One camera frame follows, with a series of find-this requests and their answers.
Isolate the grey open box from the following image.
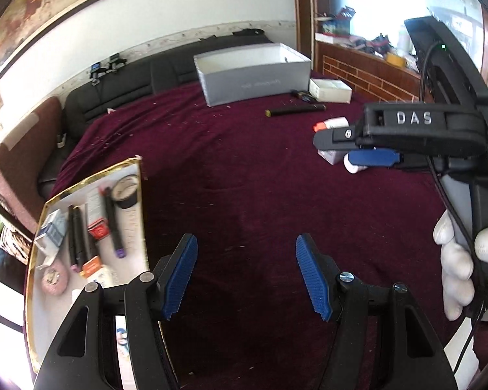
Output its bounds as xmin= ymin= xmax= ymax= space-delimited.
xmin=193 ymin=42 xmax=313 ymax=107

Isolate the white tray with gold rim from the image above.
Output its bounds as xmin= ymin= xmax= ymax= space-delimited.
xmin=24 ymin=155 xmax=175 ymax=374

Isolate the cluttered wooden shelf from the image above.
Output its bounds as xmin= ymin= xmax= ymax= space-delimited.
xmin=0 ymin=187 xmax=35 ymax=334

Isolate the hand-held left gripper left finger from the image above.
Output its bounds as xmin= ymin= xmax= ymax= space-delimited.
xmin=33 ymin=233 xmax=198 ymax=390

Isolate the black pen with gold tip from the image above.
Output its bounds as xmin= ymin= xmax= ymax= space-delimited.
xmin=265 ymin=104 xmax=327 ymax=117

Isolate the blue and white carton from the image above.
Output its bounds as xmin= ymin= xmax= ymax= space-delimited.
xmin=34 ymin=209 xmax=68 ymax=269

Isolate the white bottle with orange cap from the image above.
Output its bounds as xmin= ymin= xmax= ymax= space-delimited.
xmin=313 ymin=117 xmax=349 ymax=131

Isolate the dark red blanket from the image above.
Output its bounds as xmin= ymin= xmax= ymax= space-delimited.
xmin=49 ymin=71 xmax=476 ymax=390

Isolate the windowsill clutter pile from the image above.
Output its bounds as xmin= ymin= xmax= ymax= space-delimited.
xmin=315 ymin=6 xmax=421 ymax=70

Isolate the black marker with pink cap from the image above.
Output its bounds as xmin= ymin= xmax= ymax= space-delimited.
xmin=67 ymin=205 xmax=80 ymax=274

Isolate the brown upholstered chair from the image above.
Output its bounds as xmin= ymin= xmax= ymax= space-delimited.
xmin=0 ymin=97 xmax=66 ymax=236

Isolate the small white box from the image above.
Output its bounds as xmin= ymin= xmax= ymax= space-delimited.
xmin=317 ymin=149 xmax=348 ymax=166

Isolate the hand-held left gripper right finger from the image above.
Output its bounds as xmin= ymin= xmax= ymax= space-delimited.
xmin=295 ymin=233 xmax=458 ymax=390

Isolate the black tape roll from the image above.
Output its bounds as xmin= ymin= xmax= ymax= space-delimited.
xmin=111 ymin=174 xmax=140 ymax=210

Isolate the white flat box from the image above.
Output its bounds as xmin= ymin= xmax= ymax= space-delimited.
xmin=308 ymin=78 xmax=354 ymax=103

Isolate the small red box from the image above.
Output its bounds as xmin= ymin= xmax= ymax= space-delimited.
xmin=87 ymin=220 xmax=108 ymax=241

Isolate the printed paper card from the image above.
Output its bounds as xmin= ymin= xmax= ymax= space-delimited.
xmin=114 ymin=315 xmax=128 ymax=390

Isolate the red and white tube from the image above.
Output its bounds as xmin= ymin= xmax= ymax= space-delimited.
xmin=85 ymin=190 xmax=103 ymax=228

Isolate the wooden window frame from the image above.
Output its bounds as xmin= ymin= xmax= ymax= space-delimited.
xmin=291 ymin=0 xmax=322 ymax=74

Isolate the black marker with purple cap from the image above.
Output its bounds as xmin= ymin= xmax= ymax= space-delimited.
xmin=101 ymin=187 xmax=127 ymax=258

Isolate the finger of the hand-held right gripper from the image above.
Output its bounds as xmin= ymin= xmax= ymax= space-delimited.
xmin=347 ymin=149 xmax=403 ymax=168
xmin=313 ymin=124 xmax=369 ymax=151

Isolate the pink fluffy pad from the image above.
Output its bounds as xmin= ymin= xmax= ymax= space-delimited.
xmin=41 ymin=263 xmax=70 ymax=296

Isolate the black leather sofa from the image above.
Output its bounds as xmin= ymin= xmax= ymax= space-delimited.
xmin=38 ymin=34 xmax=275 ymax=196

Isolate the brown wooden cabinet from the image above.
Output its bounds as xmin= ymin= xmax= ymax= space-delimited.
xmin=315 ymin=43 xmax=436 ymax=104

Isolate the framed painting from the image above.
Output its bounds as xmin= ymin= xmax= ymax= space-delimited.
xmin=0 ymin=0 xmax=157 ymax=84

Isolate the person's right hand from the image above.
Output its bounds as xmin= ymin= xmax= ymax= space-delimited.
xmin=433 ymin=211 xmax=488 ymax=321

